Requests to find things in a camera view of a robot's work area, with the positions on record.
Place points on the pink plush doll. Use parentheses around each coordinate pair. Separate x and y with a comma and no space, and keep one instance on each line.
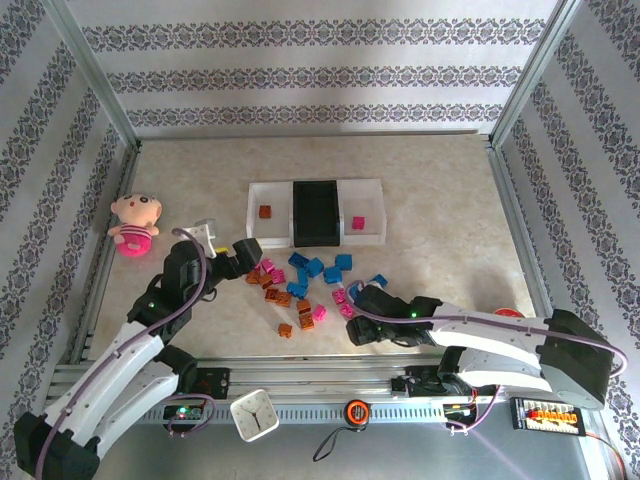
(135,225)

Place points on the aluminium side rail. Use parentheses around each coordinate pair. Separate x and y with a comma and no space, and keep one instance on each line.
(517,225)
(90,320)

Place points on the orange black tape measure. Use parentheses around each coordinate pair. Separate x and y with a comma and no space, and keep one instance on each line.
(357,412)

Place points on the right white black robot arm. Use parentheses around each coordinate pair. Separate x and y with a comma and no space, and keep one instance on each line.
(500,330)

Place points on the red tape roll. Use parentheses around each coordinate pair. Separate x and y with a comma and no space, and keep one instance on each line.
(507,312)

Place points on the white square analog clock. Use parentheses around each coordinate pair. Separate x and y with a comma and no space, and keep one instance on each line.
(254,415)

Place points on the orange lego brick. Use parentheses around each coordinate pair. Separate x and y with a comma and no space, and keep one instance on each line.
(285,330)
(306,321)
(303,305)
(253,276)
(284,299)
(266,281)
(271,295)
(265,211)

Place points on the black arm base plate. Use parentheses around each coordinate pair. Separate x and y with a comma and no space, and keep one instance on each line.
(400,384)
(217,382)

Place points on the long aluminium frame rail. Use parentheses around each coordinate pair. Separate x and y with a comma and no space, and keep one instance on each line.
(325,375)

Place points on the black board red display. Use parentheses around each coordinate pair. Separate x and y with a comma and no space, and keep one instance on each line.
(545,416)

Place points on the pink lego brick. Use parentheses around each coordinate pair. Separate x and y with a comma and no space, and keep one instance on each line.
(278,276)
(346,311)
(319,313)
(340,296)
(266,265)
(358,223)

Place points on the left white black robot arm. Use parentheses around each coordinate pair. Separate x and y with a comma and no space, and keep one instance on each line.
(125,350)

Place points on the aluminium frame post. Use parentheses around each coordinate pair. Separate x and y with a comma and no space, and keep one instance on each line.
(97,75)
(534,75)

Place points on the thin aluminium rail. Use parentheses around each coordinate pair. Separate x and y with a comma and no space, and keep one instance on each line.
(300,133)

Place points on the small LED circuit board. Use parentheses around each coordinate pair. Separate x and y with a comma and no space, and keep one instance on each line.
(182,412)

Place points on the black plastic container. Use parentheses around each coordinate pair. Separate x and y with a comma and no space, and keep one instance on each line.
(317,215)

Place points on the white plastic container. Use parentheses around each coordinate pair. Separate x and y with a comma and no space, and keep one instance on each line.
(365,200)
(270,235)

